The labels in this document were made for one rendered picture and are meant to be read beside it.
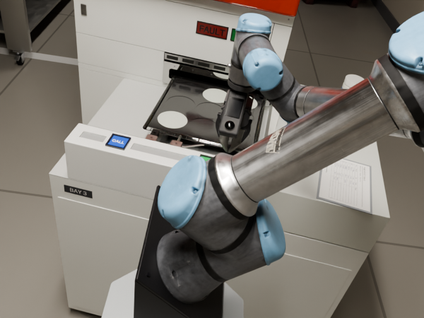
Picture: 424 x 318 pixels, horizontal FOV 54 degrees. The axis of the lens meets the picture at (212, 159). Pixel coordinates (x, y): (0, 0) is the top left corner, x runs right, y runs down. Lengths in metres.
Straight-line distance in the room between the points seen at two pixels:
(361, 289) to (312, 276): 0.95
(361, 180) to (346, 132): 0.67
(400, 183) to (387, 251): 0.66
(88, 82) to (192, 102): 0.54
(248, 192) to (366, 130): 0.19
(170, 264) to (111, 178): 0.49
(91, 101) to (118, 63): 0.25
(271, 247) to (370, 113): 0.29
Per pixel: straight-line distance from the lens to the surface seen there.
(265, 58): 0.84
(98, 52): 1.80
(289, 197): 1.14
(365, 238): 1.25
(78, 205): 1.38
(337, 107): 0.61
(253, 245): 0.75
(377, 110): 0.60
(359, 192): 1.22
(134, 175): 1.21
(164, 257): 0.83
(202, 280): 0.82
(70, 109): 3.09
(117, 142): 1.21
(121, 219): 1.35
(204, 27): 1.61
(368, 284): 2.34
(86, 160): 1.24
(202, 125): 1.42
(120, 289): 1.06
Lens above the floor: 1.71
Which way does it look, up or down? 39 degrees down
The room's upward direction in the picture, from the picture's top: 10 degrees clockwise
